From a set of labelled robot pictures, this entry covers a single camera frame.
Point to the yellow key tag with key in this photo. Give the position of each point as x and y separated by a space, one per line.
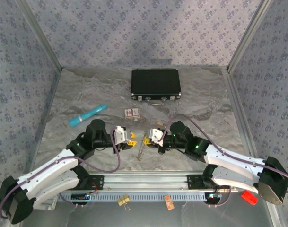
160 123

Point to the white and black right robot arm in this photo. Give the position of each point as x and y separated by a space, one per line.
231 157

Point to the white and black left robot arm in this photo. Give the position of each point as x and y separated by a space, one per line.
49 166

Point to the small printed card box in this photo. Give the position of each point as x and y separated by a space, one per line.
132 113

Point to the teal plastic cylinder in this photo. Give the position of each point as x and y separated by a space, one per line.
87 116

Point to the beige binder clip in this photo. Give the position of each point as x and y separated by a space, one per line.
123 200

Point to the small circuit board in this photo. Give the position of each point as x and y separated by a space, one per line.
80 196
213 196

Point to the red plastic block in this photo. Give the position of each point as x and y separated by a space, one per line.
249 198

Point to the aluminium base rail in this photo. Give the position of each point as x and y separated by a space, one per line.
146 182

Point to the aluminium side rail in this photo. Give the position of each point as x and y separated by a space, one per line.
240 118
46 118

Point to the aluminium frame post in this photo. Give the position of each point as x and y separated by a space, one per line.
247 35
41 35

